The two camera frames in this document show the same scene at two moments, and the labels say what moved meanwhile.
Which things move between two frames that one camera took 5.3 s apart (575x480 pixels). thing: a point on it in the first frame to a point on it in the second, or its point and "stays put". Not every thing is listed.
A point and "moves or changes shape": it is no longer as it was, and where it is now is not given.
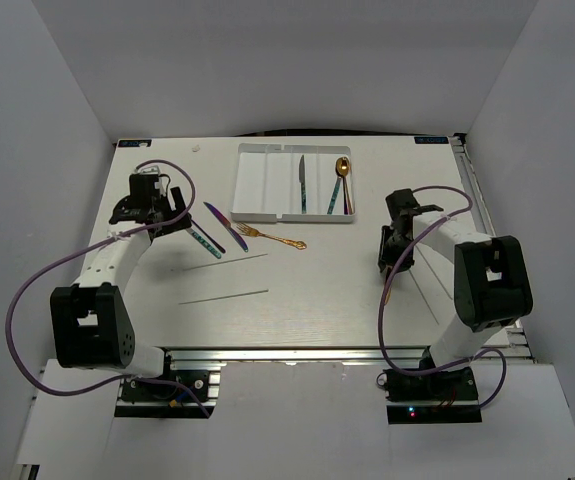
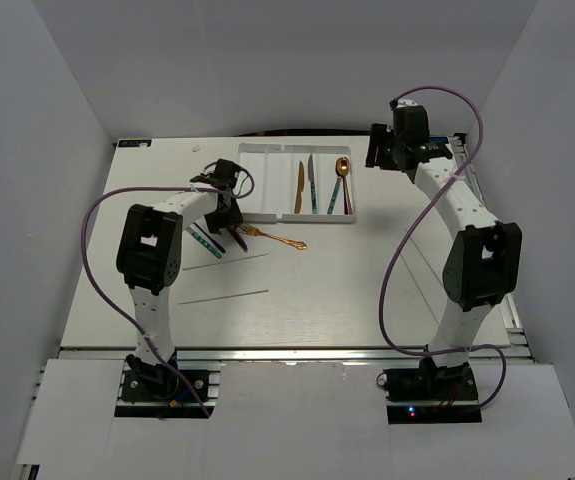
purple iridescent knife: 226,221 stays put
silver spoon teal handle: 331,206 stays put
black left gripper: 177,202 to 233,218
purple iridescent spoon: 345,197 stays put
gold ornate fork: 243,229 stays put
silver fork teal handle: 209,248 stays put
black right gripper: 386,257 to 379,135
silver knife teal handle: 303,187 moves or changes shape
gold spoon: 342,166 stays put
